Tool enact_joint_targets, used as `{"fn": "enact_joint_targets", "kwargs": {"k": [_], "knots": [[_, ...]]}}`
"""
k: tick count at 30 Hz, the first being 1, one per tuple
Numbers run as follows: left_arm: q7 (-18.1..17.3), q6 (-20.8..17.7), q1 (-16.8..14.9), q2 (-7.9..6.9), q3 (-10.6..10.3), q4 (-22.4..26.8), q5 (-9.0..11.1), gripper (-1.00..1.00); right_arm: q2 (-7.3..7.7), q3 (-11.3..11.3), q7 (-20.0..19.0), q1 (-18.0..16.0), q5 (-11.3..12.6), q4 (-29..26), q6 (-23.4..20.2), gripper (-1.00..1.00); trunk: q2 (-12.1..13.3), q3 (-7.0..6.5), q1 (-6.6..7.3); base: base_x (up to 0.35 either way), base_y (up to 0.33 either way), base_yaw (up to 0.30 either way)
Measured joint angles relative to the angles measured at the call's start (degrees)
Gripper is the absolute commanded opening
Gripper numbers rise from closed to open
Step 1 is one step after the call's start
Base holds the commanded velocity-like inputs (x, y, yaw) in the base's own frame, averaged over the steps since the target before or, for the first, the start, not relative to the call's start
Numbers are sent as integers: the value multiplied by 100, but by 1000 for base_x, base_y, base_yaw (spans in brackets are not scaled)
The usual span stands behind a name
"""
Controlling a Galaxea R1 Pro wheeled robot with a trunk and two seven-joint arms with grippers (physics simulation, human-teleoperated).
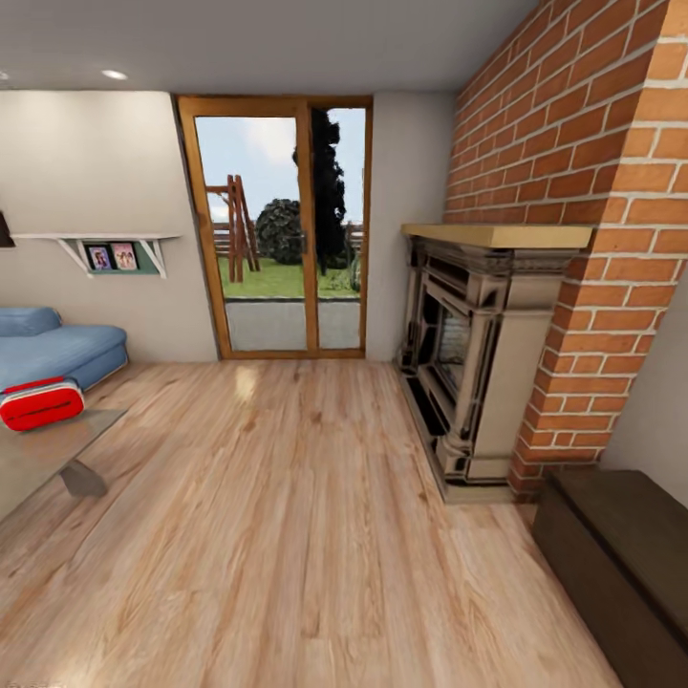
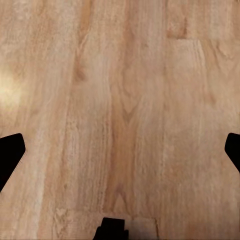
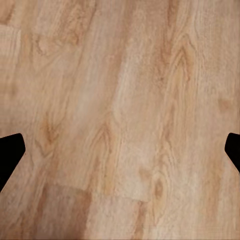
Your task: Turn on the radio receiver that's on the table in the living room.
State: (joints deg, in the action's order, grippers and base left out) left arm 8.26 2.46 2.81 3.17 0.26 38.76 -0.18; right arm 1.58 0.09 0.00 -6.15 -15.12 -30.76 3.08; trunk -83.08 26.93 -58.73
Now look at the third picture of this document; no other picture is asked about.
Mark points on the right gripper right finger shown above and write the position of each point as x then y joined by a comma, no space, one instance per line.
232,148

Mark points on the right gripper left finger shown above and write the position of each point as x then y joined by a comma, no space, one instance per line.
12,149

